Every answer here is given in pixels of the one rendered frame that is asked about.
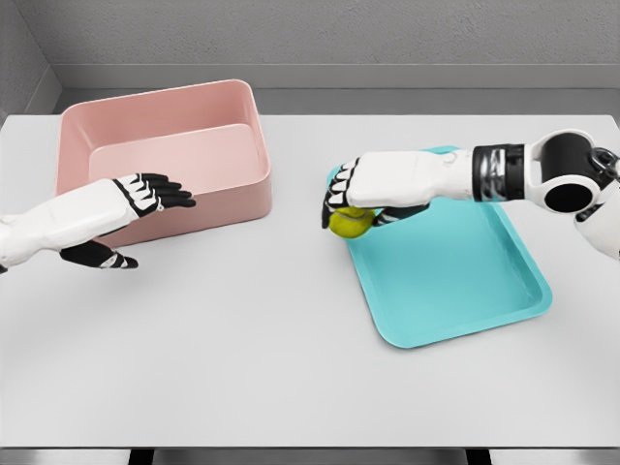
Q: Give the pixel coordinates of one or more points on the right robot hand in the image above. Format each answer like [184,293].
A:
[382,181]

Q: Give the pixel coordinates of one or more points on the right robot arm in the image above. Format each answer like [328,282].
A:
[528,172]

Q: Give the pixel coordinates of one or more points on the pink basket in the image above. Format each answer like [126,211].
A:
[164,150]

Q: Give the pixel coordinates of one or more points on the yellow-green tennis ball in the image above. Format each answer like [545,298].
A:
[350,224]

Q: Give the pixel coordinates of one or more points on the blue tray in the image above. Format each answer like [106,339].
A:
[445,271]

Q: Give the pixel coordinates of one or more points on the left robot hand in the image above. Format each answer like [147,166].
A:
[92,208]

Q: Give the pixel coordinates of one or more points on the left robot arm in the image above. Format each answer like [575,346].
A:
[21,235]

